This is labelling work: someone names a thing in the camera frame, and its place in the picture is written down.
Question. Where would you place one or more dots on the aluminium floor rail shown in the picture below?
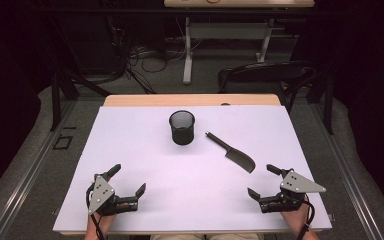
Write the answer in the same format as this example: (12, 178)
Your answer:
(350, 180)
(30, 173)

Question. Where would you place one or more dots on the black metal frame stand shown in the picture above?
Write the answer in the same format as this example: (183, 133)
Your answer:
(328, 103)
(56, 100)

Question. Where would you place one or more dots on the black knife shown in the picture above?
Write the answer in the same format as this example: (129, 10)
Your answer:
(234, 154)

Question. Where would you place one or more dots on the black floor socket frame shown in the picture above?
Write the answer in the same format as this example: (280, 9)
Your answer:
(62, 142)

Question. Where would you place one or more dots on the wooden desk with white legs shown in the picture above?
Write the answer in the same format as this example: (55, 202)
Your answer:
(226, 30)

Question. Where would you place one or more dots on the wooden table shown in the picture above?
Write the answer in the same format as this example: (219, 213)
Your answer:
(186, 100)

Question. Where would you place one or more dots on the person's right hand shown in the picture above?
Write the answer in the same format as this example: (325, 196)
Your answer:
(295, 218)

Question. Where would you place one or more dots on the person's left hand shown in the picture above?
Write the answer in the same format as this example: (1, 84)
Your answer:
(100, 226)

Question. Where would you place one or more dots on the white table cover sheet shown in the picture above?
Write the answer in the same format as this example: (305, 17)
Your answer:
(180, 200)

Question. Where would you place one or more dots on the black chair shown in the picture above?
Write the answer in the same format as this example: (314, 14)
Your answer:
(263, 75)

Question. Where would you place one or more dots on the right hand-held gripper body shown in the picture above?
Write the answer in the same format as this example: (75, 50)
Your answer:
(295, 186)

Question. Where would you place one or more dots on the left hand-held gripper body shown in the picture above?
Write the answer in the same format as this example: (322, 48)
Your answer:
(100, 195)

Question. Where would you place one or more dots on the black mesh cup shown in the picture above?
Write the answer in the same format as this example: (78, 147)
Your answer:
(182, 128)

